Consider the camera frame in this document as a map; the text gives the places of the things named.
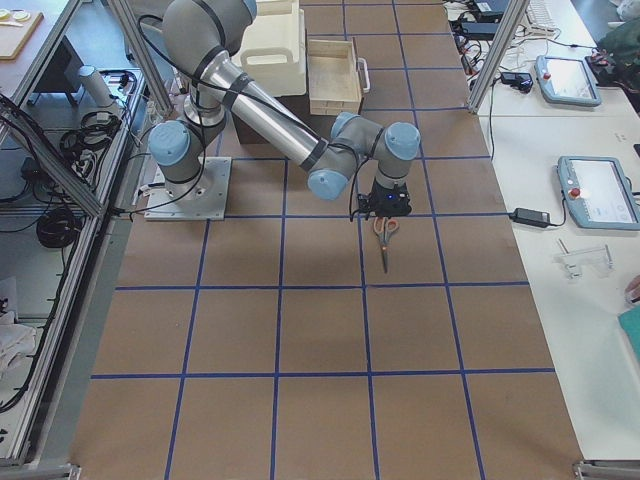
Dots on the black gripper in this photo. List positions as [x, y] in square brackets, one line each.
[396, 199]

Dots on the orange grey handled scissors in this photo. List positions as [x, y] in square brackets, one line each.
[384, 228]

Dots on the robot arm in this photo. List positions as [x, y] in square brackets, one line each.
[200, 38]

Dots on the dark brown drawer cabinet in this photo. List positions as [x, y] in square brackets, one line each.
[276, 120]

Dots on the wooden drawer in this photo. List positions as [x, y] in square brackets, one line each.
[333, 79]

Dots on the black power brick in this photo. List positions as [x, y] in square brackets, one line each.
[530, 217]

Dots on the white plastic storage box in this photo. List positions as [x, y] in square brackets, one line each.
[273, 49]

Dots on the near teach pendant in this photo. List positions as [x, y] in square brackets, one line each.
[597, 193]

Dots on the teach pendant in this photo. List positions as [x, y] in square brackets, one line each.
[597, 193]
[566, 81]

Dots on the far teach pendant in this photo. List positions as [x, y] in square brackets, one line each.
[566, 81]

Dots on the teal folder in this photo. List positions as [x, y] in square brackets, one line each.
[629, 321]

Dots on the grey cylinder device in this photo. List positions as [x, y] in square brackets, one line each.
[94, 84]

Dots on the wooden cutting board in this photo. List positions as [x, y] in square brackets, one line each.
[17, 27]

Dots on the white drawer handle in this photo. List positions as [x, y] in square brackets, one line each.
[363, 75]

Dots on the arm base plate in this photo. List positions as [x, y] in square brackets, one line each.
[203, 198]

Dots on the clear acrylic bracket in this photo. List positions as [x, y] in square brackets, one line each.
[598, 257]

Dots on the aluminium frame post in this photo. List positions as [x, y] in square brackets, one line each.
[502, 40]

